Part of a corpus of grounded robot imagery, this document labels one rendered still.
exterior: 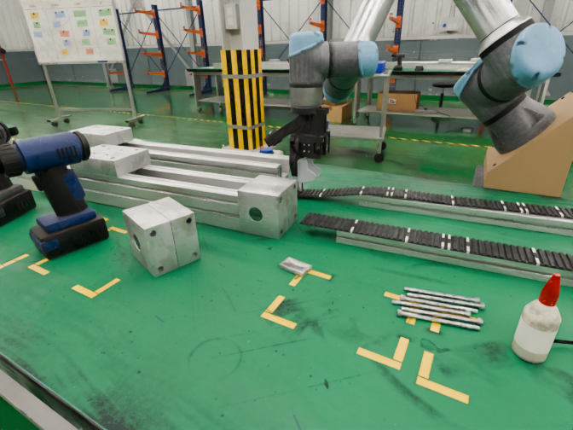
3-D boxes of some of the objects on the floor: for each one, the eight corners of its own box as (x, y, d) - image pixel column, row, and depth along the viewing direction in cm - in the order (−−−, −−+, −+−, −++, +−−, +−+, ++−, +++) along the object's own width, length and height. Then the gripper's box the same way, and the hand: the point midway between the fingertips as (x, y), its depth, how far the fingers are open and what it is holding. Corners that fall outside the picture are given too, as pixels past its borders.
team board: (48, 127, 579) (3, -12, 495) (69, 121, 624) (31, -8, 539) (131, 128, 556) (100, -18, 471) (147, 122, 600) (121, -13, 515)
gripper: (320, 110, 76) (318, 200, 86) (332, 104, 84) (330, 187, 93) (284, 108, 80) (286, 195, 89) (298, 102, 87) (299, 183, 96)
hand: (298, 185), depth 91 cm, fingers closed
